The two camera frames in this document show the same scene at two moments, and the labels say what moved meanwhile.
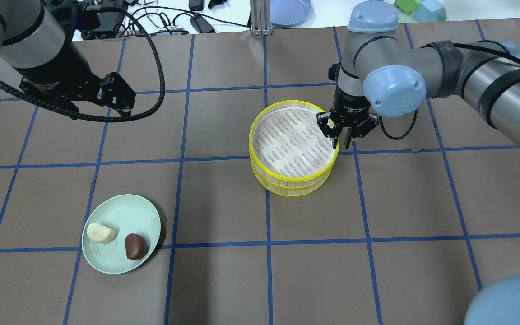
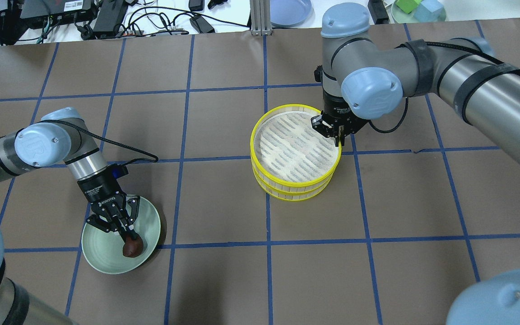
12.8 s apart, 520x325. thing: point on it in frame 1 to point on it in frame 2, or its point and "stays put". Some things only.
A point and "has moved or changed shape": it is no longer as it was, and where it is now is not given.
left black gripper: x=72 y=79 to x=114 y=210
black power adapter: x=198 y=22 stays put
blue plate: x=292 y=13 stays put
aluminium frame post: x=260 y=17 stays put
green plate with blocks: x=413 y=11 stays put
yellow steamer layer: x=287 y=143 has moved or changed shape
